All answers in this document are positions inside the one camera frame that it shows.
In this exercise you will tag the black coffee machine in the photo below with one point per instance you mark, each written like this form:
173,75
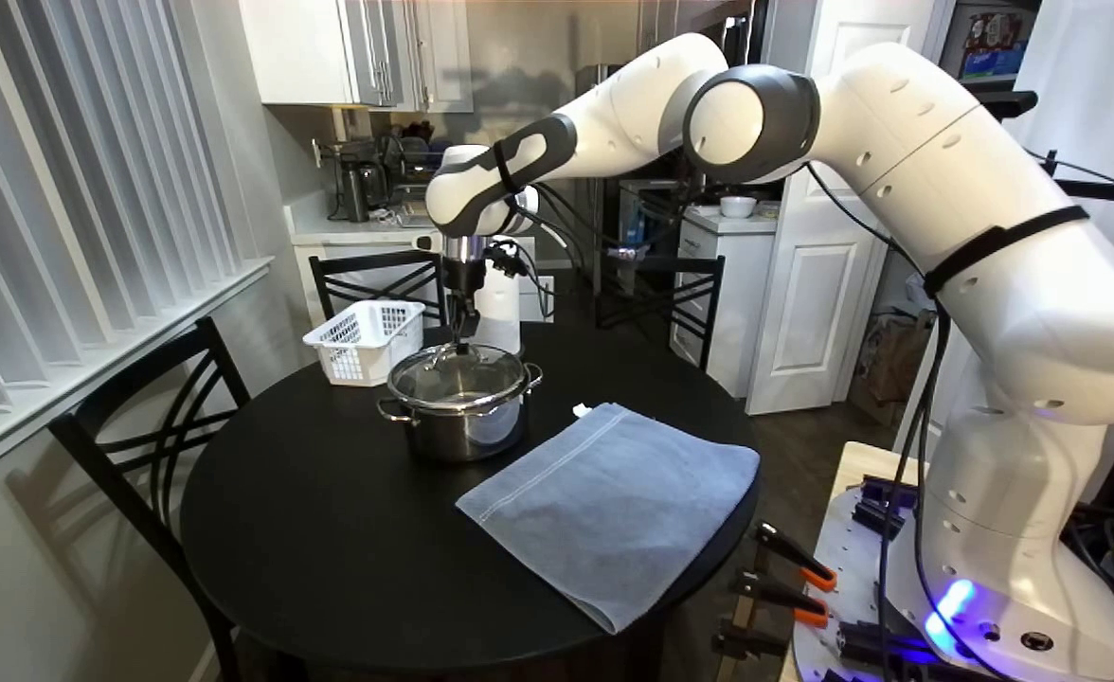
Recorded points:
362,185

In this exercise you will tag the blue cloth towel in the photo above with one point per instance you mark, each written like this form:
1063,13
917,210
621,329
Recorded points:
606,544

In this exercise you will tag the black connector block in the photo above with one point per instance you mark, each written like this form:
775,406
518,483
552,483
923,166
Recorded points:
884,502

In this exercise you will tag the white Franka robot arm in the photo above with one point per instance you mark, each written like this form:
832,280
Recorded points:
1024,290

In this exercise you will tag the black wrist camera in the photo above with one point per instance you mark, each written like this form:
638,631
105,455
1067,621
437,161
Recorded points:
510,261

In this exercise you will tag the round glass pot lid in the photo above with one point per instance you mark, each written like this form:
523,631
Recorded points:
487,378

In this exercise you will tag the white side cabinet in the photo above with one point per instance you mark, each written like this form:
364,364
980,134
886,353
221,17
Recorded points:
741,299

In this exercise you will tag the dark steel refrigerator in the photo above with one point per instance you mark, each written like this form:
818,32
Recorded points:
596,218

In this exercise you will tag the white paper towel roll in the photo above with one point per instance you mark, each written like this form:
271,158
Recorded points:
502,323

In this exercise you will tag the stainless steel pot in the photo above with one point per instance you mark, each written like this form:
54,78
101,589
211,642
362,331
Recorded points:
457,436

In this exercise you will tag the black metal chair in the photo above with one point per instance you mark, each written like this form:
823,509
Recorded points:
657,266
127,383
372,263

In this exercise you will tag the white vertical window blinds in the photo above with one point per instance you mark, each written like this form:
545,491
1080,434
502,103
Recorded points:
76,192

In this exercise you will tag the white upper kitchen cabinets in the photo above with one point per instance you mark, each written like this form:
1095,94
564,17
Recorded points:
303,50

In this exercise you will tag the small white bowl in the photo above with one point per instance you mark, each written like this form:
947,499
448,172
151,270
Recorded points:
735,208

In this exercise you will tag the white plastic basket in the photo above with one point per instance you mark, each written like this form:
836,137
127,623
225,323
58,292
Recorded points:
352,336

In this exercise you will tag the robot mounting platform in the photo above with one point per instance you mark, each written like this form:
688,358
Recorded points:
836,561

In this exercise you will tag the white panel door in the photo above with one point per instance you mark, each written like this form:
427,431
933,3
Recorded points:
823,323

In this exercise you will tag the black clamp orange tips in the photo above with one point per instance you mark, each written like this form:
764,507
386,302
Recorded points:
749,642
778,598
798,560

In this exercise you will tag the white window sill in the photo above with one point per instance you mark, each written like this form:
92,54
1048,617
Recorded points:
105,374

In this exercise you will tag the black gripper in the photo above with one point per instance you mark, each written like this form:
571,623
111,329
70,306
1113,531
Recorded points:
463,266

